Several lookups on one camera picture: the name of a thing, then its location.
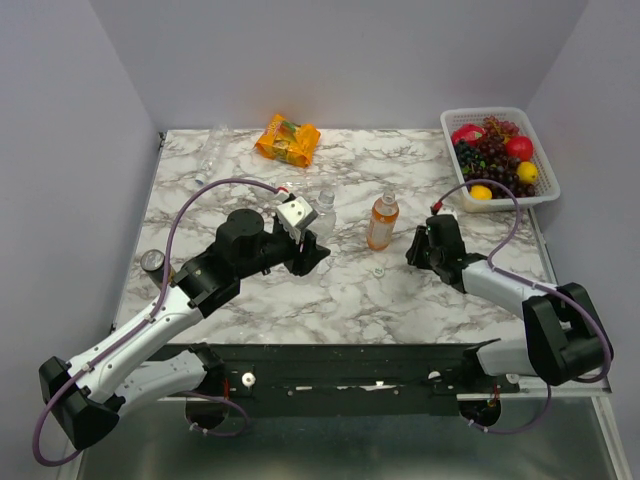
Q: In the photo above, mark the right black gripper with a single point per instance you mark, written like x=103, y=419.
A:
x=414, y=253

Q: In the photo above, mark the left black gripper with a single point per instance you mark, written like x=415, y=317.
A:
x=300, y=264

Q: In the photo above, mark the orange juice bottle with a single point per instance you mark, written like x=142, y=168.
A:
x=384, y=214

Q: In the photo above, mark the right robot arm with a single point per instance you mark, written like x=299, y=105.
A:
x=563, y=335

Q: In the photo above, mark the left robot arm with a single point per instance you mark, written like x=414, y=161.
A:
x=89, y=393

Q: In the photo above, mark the clear bottle blue cap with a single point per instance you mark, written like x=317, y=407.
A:
x=213, y=150

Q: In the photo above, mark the yellow lemon lower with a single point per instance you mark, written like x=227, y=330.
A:
x=481, y=193

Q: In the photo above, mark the yellow lemon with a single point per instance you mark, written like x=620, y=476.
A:
x=527, y=173
x=481, y=193

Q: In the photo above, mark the blue grape bunch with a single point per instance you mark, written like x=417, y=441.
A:
x=469, y=157

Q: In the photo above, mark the dark red grape bunch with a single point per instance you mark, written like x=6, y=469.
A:
x=500, y=167

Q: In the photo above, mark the orange snack bag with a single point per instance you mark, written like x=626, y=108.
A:
x=288, y=142

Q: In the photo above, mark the yellow lemon upper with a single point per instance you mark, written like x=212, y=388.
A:
x=527, y=173

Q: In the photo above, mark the red apple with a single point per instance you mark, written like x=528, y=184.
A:
x=468, y=133

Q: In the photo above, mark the white plastic basket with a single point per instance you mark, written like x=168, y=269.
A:
x=547, y=187

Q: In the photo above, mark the black yellow drink can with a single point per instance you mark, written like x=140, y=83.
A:
x=152, y=262

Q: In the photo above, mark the red round fruit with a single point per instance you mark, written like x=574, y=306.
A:
x=520, y=147

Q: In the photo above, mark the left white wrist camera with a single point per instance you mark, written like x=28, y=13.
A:
x=296, y=216

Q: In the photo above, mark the black base frame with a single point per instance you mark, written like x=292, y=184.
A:
x=324, y=380

